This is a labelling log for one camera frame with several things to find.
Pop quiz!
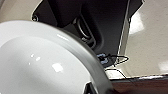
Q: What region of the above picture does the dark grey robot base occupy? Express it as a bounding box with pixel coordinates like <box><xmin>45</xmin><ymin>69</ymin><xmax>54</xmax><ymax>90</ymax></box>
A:
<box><xmin>30</xmin><ymin>0</ymin><xmax>145</xmax><ymax>68</ymax></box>

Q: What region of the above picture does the black cable on floor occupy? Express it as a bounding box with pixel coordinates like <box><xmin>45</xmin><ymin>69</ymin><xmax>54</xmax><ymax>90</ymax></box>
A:
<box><xmin>104</xmin><ymin>53</ymin><xmax>138</xmax><ymax>83</ymax></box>

